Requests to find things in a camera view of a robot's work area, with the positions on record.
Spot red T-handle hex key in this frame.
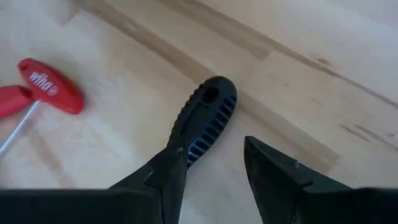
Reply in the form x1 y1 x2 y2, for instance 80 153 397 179
0 57 85 156
0 85 34 119

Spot black screwdriver blue-slotted handle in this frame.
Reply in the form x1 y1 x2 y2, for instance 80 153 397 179
167 75 239 169

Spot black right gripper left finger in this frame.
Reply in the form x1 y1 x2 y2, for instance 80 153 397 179
0 146 187 224

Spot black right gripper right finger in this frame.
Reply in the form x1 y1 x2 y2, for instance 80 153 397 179
244 136 398 224

